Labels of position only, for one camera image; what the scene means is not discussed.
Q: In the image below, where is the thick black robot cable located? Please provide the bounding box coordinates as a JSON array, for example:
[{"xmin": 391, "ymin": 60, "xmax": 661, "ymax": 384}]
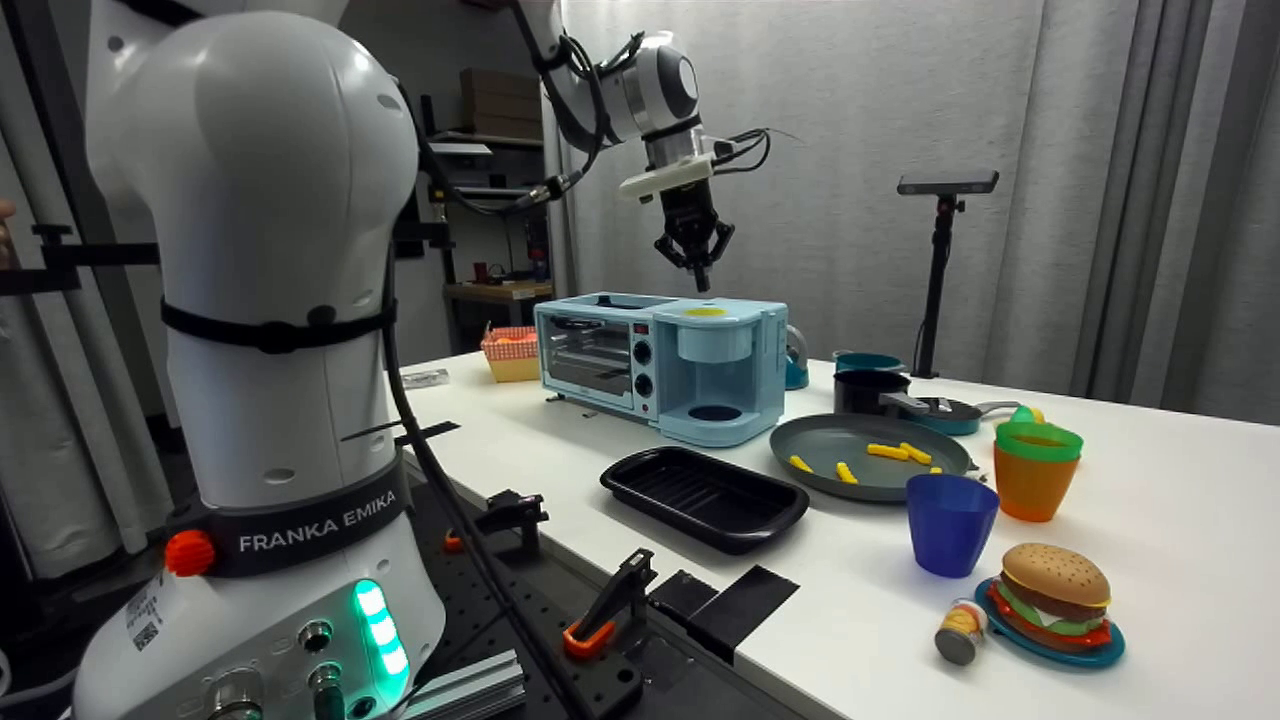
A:
[{"xmin": 378, "ymin": 25, "xmax": 653, "ymax": 720}]

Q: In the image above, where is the grey round plate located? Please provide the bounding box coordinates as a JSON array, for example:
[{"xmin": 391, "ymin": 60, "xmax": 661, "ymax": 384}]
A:
[{"xmin": 768, "ymin": 409, "xmax": 981, "ymax": 507}]

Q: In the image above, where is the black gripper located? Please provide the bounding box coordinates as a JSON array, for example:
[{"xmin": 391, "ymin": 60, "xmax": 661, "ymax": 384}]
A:
[{"xmin": 653, "ymin": 175, "xmax": 741, "ymax": 297}]

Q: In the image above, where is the black tripod stand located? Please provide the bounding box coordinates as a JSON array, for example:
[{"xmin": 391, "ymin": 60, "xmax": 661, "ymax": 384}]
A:
[{"xmin": 892, "ymin": 169, "xmax": 1006, "ymax": 378}]

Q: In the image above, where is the black perforated base board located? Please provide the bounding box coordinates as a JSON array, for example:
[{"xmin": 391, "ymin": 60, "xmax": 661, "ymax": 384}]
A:
[{"xmin": 396, "ymin": 452, "xmax": 855, "ymax": 720}]

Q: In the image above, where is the green yellow red toy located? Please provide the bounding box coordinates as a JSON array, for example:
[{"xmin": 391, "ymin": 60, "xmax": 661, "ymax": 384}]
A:
[{"xmin": 993, "ymin": 400, "xmax": 1057, "ymax": 432}]

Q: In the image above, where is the toy hamburger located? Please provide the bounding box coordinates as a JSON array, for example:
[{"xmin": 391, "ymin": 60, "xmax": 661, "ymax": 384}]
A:
[{"xmin": 993, "ymin": 538, "xmax": 1115, "ymax": 638}]

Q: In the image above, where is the orange cup with green rim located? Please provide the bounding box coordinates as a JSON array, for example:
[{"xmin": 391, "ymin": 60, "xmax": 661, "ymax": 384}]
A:
[{"xmin": 990, "ymin": 414, "xmax": 1088, "ymax": 529}]

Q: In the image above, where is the small toy can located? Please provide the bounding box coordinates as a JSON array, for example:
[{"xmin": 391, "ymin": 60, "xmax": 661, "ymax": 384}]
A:
[{"xmin": 932, "ymin": 597, "xmax": 993, "ymax": 667}]

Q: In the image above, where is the orange toy basket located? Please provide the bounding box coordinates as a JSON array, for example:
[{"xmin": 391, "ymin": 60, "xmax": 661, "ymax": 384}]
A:
[{"xmin": 476, "ymin": 323, "xmax": 544, "ymax": 388}]

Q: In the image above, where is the small blue toy plate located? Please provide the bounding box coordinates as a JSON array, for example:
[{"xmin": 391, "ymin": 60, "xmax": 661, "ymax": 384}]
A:
[{"xmin": 974, "ymin": 575, "xmax": 1128, "ymax": 672}]

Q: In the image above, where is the black toy frying pan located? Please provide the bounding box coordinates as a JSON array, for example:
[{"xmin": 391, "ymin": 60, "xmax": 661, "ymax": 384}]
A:
[{"xmin": 879, "ymin": 388, "xmax": 1032, "ymax": 439}]

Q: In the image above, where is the aluminium extrusion rail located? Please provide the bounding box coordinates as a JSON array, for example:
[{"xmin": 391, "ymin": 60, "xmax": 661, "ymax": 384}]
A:
[{"xmin": 386, "ymin": 646, "xmax": 533, "ymax": 720}]

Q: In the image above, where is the black toy pot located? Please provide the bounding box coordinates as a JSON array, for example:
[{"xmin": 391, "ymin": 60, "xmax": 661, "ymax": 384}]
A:
[{"xmin": 832, "ymin": 369, "xmax": 913, "ymax": 414}]

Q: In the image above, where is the short black bracket plate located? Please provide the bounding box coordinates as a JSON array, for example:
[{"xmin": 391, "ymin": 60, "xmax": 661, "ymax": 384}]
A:
[{"xmin": 646, "ymin": 567, "xmax": 730, "ymax": 624}]

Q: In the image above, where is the black rectangular tray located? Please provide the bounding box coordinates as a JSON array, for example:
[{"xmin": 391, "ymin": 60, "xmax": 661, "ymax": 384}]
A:
[{"xmin": 597, "ymin": 445, "xmax": 812, "ymax": 557}]

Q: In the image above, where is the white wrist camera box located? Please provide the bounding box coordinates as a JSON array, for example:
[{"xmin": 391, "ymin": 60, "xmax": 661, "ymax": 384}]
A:
[{"xmin": 617, "ymin": 149, "xmax": 726, "ymax": 203}]

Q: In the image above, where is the light blue coffee maker station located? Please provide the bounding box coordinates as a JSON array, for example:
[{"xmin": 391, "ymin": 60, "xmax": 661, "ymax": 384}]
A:
[{"xmin": 533, "ymin": 286, "xmax": 812, "ymax": 452}]

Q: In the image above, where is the long black bracket plate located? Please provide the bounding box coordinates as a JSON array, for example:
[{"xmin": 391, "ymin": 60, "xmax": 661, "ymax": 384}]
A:
[{"xmin": 683, "ymin": 561, "xmax": 804, "ymax": 660}]

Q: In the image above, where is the black clamp with orange grip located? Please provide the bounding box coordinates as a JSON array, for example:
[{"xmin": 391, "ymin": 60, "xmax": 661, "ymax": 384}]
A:
[
  {"xmin": 557, "ymin": 545, "xmax": 661, "ymax": 667},
  {"xmin": 436, "ymin": 486, "xmax": 552, "ymax": 564}
]

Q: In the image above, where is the teal toy pot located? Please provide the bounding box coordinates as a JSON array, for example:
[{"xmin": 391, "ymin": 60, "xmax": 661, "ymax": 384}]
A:
[{"xmin": 832, "ymin": 348, "xmax": 913, "ymax": 378}]

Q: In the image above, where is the blue plastic cup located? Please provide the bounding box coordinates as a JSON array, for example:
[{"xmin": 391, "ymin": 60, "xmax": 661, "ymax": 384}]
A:
[{"xmin": 905, "ymin": 470, "xmax": 1006, "ymax": 580}]

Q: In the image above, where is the background shelf unit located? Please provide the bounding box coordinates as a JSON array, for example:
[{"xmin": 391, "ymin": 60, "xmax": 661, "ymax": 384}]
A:
[{"xmin": 418, "ymin": 64, "xmax": 560, "ymax": 351}]

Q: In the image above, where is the black stand bar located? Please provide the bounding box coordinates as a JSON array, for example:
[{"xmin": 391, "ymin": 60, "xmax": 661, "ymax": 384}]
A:
[{"xmin": 0, "ymin": 214, "xmax": 166, "ymax": 298}]

